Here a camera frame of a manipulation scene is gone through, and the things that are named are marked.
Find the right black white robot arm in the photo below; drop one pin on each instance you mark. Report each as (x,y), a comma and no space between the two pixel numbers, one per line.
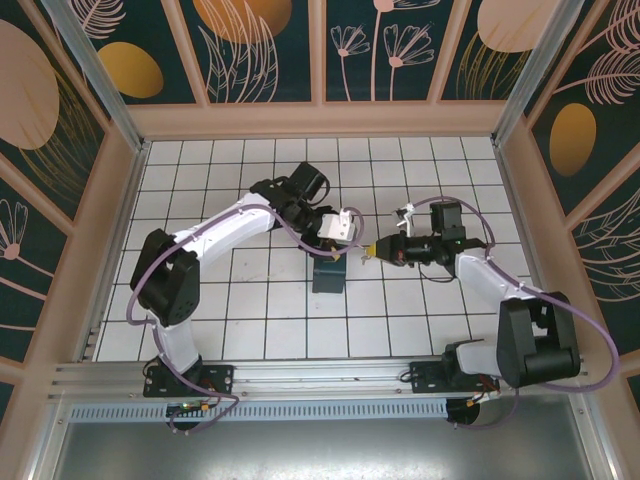
(540,345)

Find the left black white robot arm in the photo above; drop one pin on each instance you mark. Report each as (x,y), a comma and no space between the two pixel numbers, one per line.
(225,235)

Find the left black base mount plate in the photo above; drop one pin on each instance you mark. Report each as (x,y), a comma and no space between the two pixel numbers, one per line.
(220,375)

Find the aluminium side rail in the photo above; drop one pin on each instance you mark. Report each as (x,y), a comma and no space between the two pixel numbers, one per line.
(131,196)
(514,200)

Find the grey metal sheet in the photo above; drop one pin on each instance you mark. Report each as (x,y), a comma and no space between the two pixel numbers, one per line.
(320,450)

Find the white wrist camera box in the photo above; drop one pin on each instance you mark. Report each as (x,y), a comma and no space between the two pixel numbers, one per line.
(337,227)
(406,220)

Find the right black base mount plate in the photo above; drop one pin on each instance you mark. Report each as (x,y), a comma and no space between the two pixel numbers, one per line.
(425,377)

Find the blue starry night tin box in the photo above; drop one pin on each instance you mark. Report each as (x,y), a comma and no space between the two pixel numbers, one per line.
(327,277)

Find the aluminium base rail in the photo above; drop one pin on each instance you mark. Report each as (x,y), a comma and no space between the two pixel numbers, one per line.
(320,375)

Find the aluminium frame post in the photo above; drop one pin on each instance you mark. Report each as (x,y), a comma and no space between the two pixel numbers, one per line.
(100,75)
(530,75)

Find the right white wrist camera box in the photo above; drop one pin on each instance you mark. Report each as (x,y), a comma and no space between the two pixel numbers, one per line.
(406,220)

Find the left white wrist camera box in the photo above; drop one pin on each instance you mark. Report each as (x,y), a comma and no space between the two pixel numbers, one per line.
(337,227)

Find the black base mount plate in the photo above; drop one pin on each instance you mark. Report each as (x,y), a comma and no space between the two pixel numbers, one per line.
(425,377)
(220,375)

